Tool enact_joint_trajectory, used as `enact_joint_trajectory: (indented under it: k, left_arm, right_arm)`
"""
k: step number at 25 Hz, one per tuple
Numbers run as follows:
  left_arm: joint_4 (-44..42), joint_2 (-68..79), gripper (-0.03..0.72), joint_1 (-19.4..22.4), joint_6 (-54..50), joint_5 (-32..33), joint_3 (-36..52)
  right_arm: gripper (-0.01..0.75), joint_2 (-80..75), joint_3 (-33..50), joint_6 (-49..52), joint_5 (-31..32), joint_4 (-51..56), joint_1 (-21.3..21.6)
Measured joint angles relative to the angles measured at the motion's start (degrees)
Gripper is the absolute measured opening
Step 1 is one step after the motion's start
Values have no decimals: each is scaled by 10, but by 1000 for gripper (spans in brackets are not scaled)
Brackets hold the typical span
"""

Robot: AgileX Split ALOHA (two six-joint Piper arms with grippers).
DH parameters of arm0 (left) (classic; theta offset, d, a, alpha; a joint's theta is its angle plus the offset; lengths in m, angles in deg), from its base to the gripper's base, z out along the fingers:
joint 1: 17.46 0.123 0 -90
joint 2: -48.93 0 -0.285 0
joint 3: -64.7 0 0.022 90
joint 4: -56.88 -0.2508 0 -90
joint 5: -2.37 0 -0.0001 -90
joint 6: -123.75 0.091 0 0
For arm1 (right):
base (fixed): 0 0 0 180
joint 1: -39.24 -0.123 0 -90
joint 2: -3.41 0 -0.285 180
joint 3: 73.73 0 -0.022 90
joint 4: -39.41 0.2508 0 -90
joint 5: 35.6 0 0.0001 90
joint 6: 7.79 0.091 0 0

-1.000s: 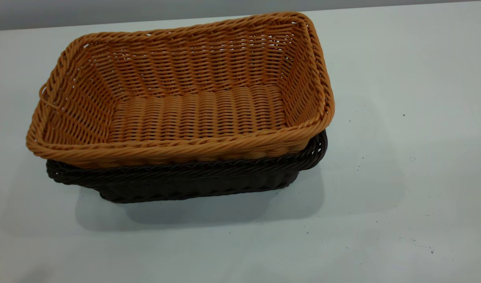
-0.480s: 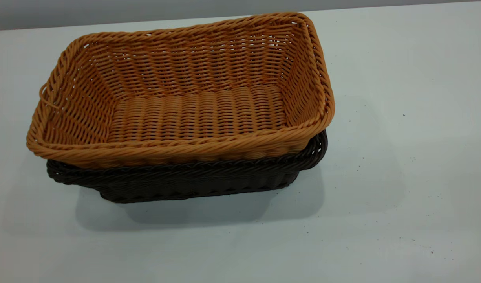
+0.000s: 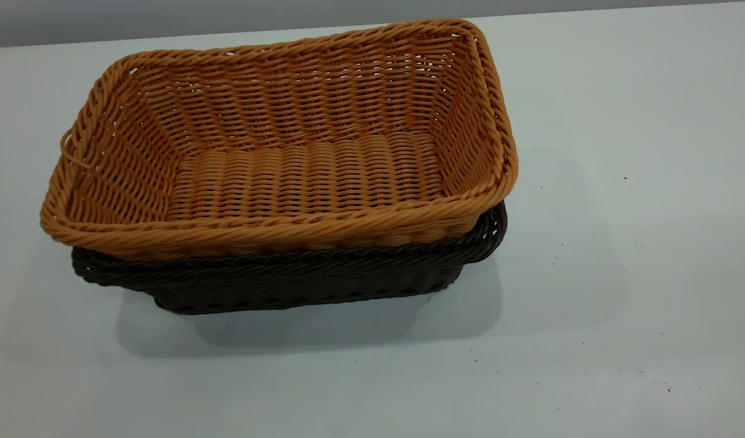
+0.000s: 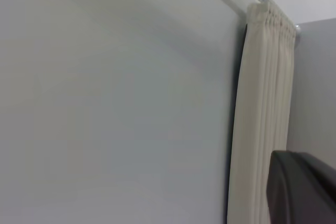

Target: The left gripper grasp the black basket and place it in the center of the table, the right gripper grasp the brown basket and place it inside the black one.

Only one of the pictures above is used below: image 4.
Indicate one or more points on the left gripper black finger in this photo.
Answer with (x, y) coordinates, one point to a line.
(302, 190)

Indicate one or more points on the cream pleated curtain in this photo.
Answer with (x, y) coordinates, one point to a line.
(262, 103)

